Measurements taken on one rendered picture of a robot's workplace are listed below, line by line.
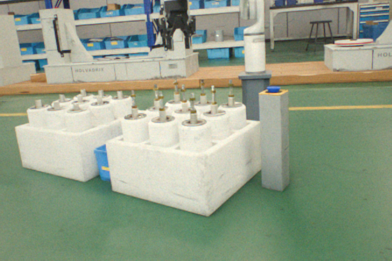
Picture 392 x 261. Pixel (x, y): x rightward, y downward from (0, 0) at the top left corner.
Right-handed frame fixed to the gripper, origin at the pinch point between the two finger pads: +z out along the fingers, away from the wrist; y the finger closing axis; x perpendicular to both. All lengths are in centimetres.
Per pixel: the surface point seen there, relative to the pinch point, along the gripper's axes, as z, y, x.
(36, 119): 26, 33, -56
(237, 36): 15, -350, -304
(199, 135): 24.5, 10.0, 18.9
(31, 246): 47, 55, 0
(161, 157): 31.2, 17.6, 9.4
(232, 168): 38.2, -1.5, 19.7
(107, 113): 25.2, 11.4, -36.5
